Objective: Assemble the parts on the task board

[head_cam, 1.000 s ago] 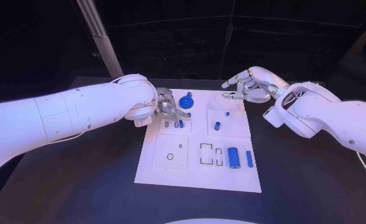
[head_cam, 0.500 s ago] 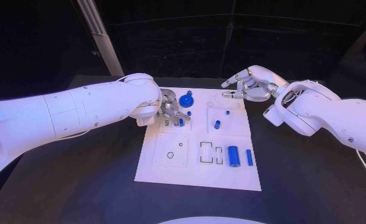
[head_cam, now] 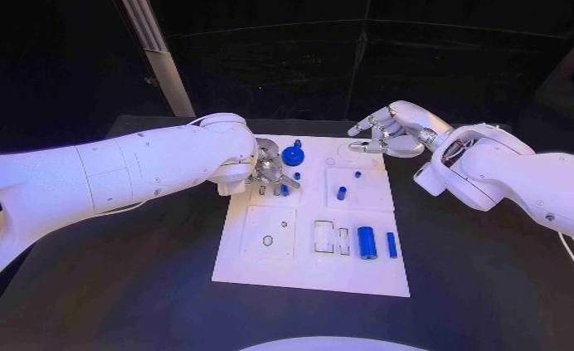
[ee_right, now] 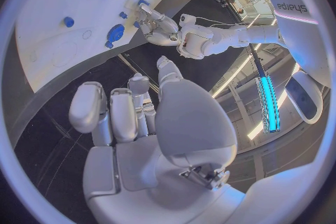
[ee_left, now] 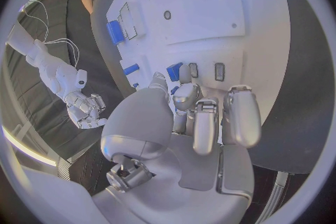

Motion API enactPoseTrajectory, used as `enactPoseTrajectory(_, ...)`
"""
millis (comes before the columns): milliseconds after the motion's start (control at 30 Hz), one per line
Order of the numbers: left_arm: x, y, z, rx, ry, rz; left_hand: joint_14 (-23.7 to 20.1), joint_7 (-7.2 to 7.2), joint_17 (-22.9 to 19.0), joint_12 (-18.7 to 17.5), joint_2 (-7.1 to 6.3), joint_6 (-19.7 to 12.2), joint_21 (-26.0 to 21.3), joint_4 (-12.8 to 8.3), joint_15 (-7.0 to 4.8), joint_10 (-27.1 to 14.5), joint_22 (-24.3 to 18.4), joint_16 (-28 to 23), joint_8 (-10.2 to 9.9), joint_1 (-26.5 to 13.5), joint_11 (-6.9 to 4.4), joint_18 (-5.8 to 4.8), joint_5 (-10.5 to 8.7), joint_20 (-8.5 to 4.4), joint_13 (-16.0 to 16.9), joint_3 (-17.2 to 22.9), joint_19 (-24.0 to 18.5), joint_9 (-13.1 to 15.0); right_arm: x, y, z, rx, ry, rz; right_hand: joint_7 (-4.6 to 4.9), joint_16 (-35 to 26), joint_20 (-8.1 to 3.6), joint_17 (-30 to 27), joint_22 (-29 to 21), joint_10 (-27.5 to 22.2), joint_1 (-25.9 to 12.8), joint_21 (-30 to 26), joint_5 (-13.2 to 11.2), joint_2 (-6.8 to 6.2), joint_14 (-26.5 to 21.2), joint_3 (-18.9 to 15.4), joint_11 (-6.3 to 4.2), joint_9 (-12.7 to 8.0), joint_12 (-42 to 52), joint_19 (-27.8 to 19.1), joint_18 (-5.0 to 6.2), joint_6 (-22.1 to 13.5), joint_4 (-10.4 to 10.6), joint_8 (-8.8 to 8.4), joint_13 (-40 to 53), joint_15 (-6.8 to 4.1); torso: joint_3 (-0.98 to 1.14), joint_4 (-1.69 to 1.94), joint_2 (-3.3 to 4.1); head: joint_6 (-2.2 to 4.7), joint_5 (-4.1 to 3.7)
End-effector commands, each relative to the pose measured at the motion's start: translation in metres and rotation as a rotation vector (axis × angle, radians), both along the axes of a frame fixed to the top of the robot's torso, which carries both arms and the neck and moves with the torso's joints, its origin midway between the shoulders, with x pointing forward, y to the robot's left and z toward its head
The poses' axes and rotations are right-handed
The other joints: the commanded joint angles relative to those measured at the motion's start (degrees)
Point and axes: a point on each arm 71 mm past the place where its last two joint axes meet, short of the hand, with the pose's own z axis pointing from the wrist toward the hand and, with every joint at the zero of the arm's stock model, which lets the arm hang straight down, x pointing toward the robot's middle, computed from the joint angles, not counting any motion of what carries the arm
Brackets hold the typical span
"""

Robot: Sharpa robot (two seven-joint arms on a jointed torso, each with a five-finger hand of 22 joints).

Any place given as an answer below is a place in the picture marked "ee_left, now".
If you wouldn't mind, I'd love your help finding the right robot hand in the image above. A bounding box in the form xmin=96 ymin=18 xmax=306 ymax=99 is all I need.
xmin=64 ymin=91 xmax=109 ymax=129

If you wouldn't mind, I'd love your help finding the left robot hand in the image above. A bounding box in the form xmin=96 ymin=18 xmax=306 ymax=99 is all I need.
xmin=91 ymin=63 xmax=263 ymax=224

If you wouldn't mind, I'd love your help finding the white task board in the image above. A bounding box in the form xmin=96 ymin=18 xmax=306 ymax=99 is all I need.
xmin=105 ymin=0 xmax=292 ymax=126

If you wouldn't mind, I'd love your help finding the large blue cylinder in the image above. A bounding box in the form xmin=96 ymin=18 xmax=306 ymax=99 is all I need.
xmin=105 ymin=20 xmax=126 ymax=46

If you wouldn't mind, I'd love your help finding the blue block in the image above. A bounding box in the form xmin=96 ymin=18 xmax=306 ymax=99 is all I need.
xmin=166 ymin=62 xmax=184 ymax=82

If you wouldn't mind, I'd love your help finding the white cable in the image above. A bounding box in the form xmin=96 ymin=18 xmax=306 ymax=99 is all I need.
xmin=22 ymin=0 xmax=50 ymax=43
xmin=43 ymin=38 xmax=81 ymax=68

